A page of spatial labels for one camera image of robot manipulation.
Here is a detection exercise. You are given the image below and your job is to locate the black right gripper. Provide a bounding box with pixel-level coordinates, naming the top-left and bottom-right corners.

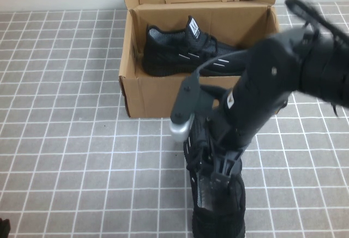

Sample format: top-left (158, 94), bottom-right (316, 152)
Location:
top-left (198, 84), bottom-right (243, 187)

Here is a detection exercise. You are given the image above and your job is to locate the black knit sneaker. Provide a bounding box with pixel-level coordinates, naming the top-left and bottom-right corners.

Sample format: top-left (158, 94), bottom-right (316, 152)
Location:
top-left (183, 114), bottom-right (248, 238)
top-left (141, 15), bottom-right (248, 77)

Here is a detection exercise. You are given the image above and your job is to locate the brown cardboard shoe box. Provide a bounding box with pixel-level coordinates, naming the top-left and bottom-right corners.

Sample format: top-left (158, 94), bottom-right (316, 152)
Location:
top-left (118, 0), bottom-right (290, 118)

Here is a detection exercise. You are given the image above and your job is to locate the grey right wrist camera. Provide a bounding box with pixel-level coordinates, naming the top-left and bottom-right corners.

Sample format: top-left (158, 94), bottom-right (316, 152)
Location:
top-left (169, 74), bottom-right (201, 144)

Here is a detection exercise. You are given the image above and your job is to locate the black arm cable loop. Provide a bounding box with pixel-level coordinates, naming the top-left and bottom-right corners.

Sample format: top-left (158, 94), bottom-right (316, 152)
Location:
top-left (285, 0), bottom-right (349, 47)

